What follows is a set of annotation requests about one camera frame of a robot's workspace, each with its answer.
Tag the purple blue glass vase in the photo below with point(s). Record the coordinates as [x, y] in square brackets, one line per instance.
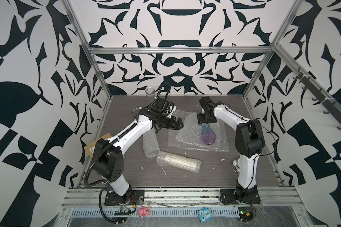
[208, 136]

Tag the bubble-wrapped purple item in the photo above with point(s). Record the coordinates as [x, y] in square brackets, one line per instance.
[190, 134]

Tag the pink toy figure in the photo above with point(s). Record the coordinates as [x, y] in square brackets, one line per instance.
[144, 211]

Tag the white alarm clock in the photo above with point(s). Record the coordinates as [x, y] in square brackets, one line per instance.
[236, 165]

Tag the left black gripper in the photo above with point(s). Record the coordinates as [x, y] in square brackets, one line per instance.
[171, 126]

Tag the white perforated cable duct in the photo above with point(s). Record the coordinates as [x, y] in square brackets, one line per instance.
[163, 212]

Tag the right circuit board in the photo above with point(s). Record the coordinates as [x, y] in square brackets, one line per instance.
[247, 215]

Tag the left circuit board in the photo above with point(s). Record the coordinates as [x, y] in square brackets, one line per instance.
[124, 211]

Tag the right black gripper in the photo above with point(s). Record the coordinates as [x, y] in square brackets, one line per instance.
[200, 120]

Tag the bubble-wrapped roll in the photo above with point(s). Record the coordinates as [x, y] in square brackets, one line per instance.
[150, 144]

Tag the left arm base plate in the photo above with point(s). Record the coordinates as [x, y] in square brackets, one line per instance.
[129, 198]

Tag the bubble-wrapped cylinder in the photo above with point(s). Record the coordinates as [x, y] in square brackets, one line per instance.
[177, 161]

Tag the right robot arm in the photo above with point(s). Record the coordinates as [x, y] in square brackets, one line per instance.
[249, 141]

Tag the circuit board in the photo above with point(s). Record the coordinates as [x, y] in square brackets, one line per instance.
[247, 215]
[124, 211]

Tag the bubble wrap around vase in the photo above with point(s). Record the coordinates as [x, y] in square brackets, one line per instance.
[173, 133]

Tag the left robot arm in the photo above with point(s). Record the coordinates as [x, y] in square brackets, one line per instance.
[107, 165]

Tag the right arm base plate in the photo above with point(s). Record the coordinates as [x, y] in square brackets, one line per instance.
[228, 196]

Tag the wooden picture frame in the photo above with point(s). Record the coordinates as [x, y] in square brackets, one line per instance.
[89, 149]

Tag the blue toy figure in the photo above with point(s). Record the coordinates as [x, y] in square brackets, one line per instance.
[205, 214]

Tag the clear glass vase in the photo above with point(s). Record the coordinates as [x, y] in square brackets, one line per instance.
[150, 92]

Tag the black hook rail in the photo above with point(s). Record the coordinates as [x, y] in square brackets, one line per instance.
[331, 105]

